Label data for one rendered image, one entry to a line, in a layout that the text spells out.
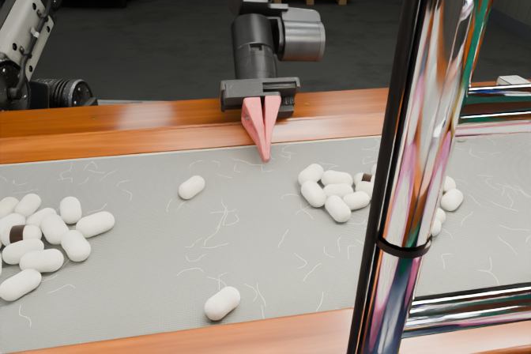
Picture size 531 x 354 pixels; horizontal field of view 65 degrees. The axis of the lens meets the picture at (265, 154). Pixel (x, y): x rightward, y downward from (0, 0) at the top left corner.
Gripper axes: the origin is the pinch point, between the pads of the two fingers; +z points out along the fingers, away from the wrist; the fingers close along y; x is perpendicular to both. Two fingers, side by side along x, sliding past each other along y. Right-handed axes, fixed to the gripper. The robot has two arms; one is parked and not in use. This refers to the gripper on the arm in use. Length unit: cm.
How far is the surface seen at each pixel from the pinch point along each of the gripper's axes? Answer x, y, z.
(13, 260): -8.2, -25.4, 11.5
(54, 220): -6.6, -22.6, 7.8
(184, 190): -3.6, -10.0, 4.8
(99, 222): -6.5, -18.2, 8.3
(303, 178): -3.5, 3.6, 4.4
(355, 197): -6.5, 8.4, 8.0
